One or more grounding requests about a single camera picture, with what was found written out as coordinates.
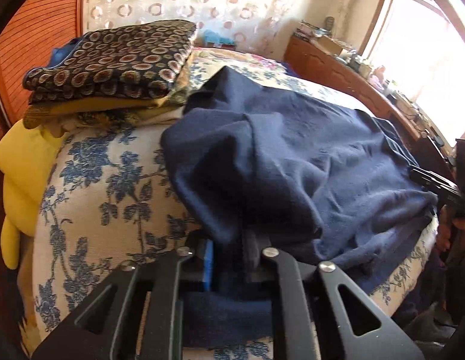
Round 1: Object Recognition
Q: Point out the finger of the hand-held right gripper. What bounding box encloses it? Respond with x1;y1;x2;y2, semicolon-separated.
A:
409;165;463;196

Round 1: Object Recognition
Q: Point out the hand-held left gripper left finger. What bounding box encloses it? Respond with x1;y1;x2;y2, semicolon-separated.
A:
32;238;215;360

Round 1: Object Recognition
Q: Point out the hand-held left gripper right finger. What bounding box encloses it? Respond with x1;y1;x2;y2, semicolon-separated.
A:
244;232;425;360

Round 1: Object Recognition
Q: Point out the navy t-shirt with orange print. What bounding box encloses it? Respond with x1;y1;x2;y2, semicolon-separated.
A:
160;65;440;349

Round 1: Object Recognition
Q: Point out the person's right hand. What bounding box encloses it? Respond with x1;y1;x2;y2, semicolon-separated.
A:
438;209;465;253

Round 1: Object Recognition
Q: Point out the bright window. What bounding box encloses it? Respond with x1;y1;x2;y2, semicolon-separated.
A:
358;0;465;147

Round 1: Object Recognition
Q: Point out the blue floral bedspread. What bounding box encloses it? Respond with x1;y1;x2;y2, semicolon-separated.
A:
15;47;439;360

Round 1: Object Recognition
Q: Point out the assorted small clutter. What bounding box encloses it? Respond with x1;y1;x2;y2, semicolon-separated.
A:
322;15;458;158

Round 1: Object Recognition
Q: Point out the person's dark clothing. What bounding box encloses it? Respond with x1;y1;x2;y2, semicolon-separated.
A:
397;247;465;360

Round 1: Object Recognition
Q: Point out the wooden cabinet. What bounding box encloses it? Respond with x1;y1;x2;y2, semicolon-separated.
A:
284;35;459;181

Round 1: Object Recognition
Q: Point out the cream folded cloth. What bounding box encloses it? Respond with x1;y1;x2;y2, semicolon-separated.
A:
49;104;187;138

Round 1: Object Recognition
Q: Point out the yellow sunflower folded cloth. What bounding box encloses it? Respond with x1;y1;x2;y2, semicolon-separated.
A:
22;64;203;130

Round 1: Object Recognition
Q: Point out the stack of papers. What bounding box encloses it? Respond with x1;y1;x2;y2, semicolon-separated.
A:
294;20;331;40

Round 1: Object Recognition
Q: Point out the pink floral satin blanket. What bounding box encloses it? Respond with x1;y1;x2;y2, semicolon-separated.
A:
195;47;290;74

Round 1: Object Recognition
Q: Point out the yellow blanket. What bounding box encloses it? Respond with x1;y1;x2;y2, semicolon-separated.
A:
0;121;69;271

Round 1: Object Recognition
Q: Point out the circle-patterned folded cloth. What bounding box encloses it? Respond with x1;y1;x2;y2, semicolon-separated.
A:
22;19;198;104

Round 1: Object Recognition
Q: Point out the blue plastic object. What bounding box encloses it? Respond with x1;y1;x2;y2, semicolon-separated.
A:
200;28;238;48

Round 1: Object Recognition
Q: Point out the blue folded cloth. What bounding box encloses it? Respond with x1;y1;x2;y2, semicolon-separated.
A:
50;39;85;67

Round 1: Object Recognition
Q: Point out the white curtain with circles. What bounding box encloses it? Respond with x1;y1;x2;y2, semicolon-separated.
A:
80;0;354;59

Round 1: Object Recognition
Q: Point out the wooden slatted headboard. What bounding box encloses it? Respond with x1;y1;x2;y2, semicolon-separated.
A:
0;0;91;136

